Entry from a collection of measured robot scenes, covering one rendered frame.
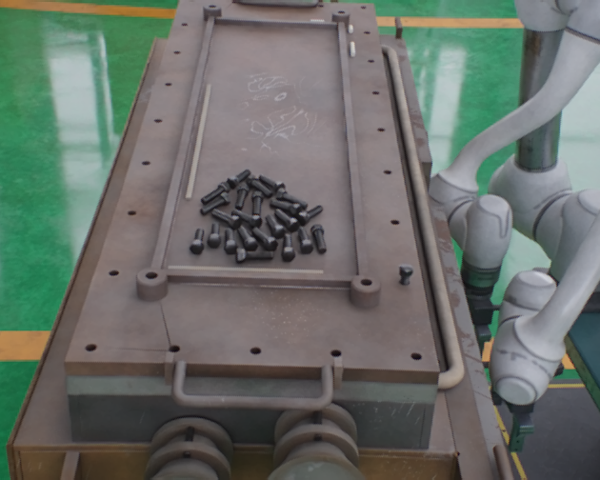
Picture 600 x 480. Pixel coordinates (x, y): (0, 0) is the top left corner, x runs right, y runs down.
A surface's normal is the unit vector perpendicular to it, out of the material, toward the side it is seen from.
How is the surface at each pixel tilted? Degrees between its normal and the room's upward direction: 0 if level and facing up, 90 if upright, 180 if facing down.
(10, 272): 0
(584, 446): 0
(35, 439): 0
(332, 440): 90
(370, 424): 90
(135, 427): 90
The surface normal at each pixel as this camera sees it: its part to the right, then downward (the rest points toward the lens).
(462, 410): 0.04, -0.83
